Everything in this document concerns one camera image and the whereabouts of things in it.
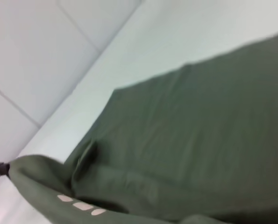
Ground dark green shirt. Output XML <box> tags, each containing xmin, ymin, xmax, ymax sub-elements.
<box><xmin>7</xmin><ymin>30</ymin><xmax>278</xmax><ymax>224</ymax></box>

